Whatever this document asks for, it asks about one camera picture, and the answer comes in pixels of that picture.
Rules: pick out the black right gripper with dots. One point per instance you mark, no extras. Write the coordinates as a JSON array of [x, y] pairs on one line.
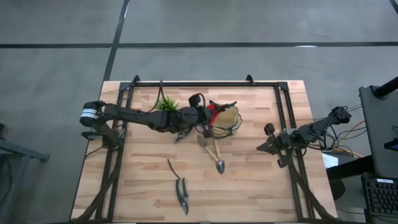
[[283, 139]]

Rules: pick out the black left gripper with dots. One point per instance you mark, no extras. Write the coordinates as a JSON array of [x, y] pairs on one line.
[[192, 118]]

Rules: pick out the beige green gardening bag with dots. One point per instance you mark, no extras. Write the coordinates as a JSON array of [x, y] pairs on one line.
[[228, 119]]

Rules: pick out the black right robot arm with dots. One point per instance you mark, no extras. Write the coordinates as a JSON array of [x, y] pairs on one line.
[[314, 129]]

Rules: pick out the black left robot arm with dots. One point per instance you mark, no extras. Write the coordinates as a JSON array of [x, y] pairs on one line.
[[140, 116]]

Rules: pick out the red cloth in bag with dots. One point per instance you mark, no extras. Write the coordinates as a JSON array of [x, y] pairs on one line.
[[212, 113]]

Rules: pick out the small green potted plant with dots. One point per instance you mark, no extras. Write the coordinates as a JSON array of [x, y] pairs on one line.
[[168, 104]]

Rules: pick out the white paper sheet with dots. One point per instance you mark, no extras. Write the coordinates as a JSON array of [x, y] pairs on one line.
[[330, 160]]

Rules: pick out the black stool base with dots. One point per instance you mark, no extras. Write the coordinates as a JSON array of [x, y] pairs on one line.
[[337, 189]]

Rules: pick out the black desk bar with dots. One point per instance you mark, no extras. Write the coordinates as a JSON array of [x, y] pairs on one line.
[[351, 168]]

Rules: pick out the grey laptop lid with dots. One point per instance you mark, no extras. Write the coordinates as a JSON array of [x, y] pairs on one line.
[[379, 130]]

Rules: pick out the black keyboard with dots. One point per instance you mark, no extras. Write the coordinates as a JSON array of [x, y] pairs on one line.
[[381, 196]]

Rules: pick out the small black blue device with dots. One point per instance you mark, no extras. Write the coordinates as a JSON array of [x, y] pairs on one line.
[[392, 145]]

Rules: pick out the black pole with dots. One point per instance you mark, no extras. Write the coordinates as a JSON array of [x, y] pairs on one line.
[[387, 88]]

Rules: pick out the grey side table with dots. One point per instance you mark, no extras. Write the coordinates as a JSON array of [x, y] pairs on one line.
[[18, 152]]

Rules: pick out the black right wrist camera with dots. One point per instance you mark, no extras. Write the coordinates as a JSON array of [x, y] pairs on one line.
[[269, 128]]

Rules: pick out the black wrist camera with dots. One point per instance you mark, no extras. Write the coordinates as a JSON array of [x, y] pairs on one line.
[[269, 128], [195, 100]]

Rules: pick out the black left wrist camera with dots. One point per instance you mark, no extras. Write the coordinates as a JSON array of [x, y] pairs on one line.
[[195, 100]]

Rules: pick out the black aluminium table frame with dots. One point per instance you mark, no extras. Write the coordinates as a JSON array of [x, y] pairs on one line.
[[202, 84]]

